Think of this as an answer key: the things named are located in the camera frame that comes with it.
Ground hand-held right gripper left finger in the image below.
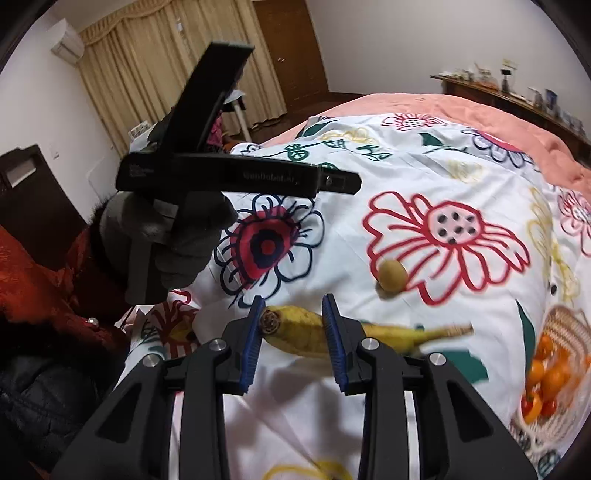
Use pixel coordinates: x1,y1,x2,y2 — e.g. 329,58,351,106
52,295,266,480

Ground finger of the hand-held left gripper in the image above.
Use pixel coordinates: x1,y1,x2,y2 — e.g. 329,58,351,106
317,170,362,195

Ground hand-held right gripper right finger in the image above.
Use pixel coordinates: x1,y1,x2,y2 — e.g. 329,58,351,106
322,293,539,480

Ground yellow banana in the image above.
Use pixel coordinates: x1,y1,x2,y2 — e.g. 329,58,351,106
259,305,474,360

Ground white plastic basket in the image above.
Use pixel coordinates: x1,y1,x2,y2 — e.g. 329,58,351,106
510,305,591,457

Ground person's left hand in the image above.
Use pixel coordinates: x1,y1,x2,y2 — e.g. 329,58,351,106
99,187,238,303

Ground pink cloth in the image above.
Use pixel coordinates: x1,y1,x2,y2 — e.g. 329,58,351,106
207,116,228,149

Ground floral printed blanket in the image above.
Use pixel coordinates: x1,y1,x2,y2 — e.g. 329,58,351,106
117,111,591,480

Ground white side table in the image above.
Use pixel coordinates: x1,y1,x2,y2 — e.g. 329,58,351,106
222,89,253,142

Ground brown kiwi fruit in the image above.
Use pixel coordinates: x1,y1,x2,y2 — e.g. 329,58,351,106
378,259,409,294

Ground beige curtains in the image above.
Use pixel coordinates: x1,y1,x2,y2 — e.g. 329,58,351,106
78,0,288,153

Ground brown wooden door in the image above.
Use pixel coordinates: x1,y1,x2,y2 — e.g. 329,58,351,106
254,0,331,114

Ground cluster of small trinkets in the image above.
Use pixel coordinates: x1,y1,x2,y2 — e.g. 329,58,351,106
441,65,499,89

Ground dark wooden cabinet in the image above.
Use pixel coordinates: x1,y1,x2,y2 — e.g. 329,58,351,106
0,144,89,271

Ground pink bedspread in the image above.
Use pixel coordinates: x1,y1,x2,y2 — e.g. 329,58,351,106
272,93,591,185

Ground wooden headboard shelf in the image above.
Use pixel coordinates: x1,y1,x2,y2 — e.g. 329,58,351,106
431,73,591,148

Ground white air conditioner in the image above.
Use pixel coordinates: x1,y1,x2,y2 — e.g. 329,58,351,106
50,24,85,61

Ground black puffer jacket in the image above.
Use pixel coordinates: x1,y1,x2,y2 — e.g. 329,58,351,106
0,353,122,467

